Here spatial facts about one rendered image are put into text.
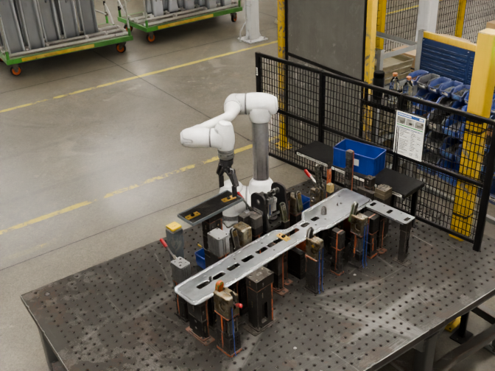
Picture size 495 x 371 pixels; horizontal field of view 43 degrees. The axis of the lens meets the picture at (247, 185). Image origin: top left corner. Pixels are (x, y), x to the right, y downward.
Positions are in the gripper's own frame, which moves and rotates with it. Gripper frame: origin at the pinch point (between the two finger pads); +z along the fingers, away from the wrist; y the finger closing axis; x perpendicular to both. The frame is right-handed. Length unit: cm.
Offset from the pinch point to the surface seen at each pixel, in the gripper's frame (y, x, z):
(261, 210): 12.7, 13.9, 12.4
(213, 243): 21.1, -23.1, 15.1
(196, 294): 45, -48, 22
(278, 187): 6.8, 29.8, 5.6
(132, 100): -450, 135, 122
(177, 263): 24, -47, 16
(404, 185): 34, 106, 19
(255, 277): 54, -19, 19
